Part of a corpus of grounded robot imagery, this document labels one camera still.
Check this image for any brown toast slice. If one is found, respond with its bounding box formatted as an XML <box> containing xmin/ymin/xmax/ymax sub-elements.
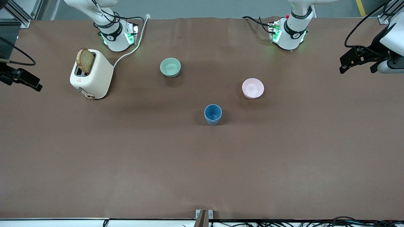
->
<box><xmin>76</xmin><ymin>48</ymin><xmax>95</xmax><ymax>75</ymax></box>

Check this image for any white toaster power cable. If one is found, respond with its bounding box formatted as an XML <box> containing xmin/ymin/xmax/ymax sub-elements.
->
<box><xmin>113</xmin><ymin>14</ymin><xmax>151</xmax><ymax>68</ymax></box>

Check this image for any black base cable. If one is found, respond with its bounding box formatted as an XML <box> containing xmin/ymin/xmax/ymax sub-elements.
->
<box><xmin>242</xmin><ymin>16</ymin><xmax>274</xmax><ymax>34</ymax></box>

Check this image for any aluminium frame profile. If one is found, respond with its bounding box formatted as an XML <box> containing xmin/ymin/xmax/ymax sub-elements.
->
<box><xmin>0</xmin><ymin>0</ymin><xmax>43</xmax><ymax>27</ymax></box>

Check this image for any white table edge rail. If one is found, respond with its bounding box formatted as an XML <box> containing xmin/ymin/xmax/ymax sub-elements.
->
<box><xmin>0</xmin><ymin>218</ymin><xmax>196</xmax><ymax>227</ymax></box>

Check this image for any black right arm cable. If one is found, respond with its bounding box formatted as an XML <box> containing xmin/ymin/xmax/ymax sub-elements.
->
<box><xmin>0</xmin><ymin>36</ymin><xmax>36</xmax><ymax>66</ymax></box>

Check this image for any mint green bowl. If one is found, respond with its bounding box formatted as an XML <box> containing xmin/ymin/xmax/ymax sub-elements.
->
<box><xmin>160</xmin><ymin>58</ymin><xmax>181</xmax><ymax>78</ymax></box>

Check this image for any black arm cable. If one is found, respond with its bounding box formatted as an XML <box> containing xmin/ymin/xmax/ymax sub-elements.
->
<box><xmin>344</xmin><ymin>0</ymin><xmax>404</xmax><ymax>49</ymax></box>
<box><xmin>0</xmin><ymin>36</ymin><xmax>36</xmax><ymax>66</ymax></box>

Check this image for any brown table cover sheet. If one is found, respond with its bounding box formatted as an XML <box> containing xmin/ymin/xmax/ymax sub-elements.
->
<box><xmin>0</xmin><ymin>16</ymin><xmax>404</xmax><ymax>220</ymax></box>

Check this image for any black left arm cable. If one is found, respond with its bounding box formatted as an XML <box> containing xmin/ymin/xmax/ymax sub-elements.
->
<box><xmin>344</xmin><ymin>0</ymin><xmax>404</xmax><ymax>49</ymax></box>

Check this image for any metal table edge bracket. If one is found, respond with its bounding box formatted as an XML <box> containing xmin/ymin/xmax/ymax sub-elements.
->
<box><xmin>195</xmin><ymin>209</ymin><xmax>214</xmax><ymax>227</ymax></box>

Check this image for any cream white toaster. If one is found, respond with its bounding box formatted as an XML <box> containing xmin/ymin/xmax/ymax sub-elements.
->
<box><xmin>70</xmin><ymin>49</ymin><xmax>114</xmax><ymax>99</ymax></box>

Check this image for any blue ribbed plastic cup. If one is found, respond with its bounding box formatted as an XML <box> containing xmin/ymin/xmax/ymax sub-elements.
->
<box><xmin>204</xmin><ymin>104</ymin><xmax>222</xmax><ymax>123</ymax></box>
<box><xmin>205</xmin><ymin>115</ymin><xmax>222</xmax><ymax>126</ymax></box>

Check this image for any pale pink bowl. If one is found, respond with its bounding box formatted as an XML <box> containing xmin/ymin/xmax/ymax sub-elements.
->
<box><xmin>242</xmin><ymin>78</ymin><xmax>265</xmax><ymax>99</ymax></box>

